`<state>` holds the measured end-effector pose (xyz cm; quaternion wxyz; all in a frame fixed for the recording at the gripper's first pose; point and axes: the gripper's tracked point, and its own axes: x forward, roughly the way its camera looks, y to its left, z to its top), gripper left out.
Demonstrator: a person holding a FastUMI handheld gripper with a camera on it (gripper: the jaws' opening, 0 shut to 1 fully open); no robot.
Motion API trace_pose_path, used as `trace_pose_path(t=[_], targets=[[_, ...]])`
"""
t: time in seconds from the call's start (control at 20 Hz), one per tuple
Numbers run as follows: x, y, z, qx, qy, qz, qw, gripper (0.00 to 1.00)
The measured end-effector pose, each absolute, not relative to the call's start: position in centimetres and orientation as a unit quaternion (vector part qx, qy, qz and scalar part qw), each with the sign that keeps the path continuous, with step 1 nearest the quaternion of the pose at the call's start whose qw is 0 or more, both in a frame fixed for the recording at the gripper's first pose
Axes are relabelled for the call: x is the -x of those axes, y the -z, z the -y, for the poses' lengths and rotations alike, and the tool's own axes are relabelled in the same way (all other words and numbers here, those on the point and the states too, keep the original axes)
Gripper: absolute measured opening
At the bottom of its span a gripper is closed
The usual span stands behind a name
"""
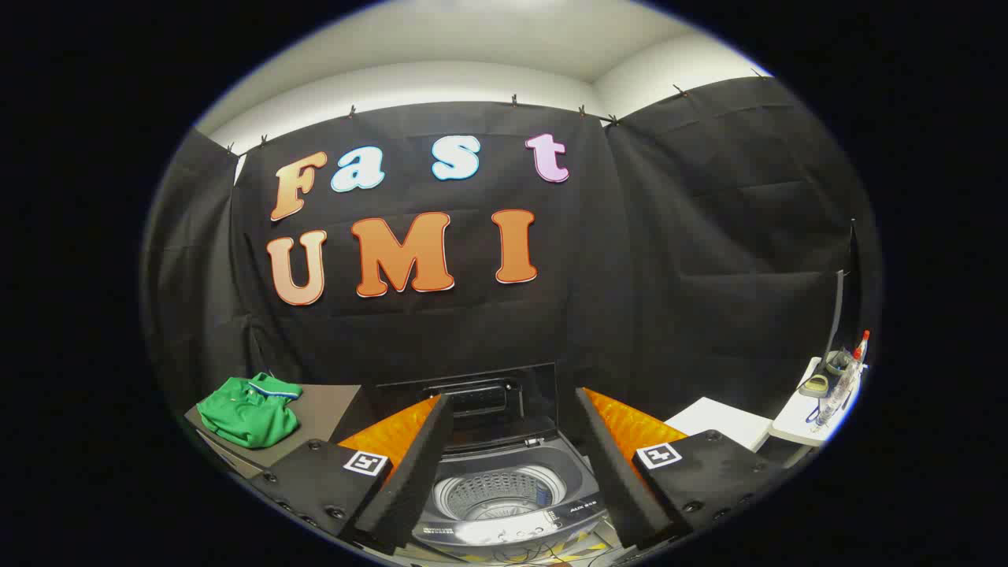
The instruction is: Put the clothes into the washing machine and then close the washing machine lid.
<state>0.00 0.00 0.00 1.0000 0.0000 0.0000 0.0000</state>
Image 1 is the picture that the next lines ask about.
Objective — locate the red capped bottle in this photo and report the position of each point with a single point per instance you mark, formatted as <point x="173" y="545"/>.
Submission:
<point x="864" y="342"/>

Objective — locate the white small table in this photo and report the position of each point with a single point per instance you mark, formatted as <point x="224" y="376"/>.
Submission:
<point x="795" y="421"/>

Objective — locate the grey side table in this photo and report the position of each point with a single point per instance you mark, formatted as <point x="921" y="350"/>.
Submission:
<point x="327" y="405"/>

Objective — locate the dark transparent washing machine lid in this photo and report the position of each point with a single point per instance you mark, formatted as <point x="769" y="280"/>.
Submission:
<point x="488" y="398"/>

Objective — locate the grey washing machine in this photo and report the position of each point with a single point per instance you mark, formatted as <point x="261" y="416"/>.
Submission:
<point x="504" y="524"/>

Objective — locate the grey upright pole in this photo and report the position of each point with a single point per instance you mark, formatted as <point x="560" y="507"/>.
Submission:
<point x="839" y="315"/>

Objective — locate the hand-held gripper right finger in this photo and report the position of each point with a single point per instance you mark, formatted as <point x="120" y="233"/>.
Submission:
<point x="610" y="472"/>

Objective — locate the grey tape roll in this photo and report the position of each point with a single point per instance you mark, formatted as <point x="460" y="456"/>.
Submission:
<point x="815" y="386"/>

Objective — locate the green polo shirt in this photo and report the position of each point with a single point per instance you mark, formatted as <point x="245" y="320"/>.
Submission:
<point x="248" y="417"/>

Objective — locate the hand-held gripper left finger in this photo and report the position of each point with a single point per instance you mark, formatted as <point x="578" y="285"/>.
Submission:
<point x="413" y="472"/>

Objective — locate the clear plastic bottle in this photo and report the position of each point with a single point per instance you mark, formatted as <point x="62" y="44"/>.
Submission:
<point x="835" y="398"/>

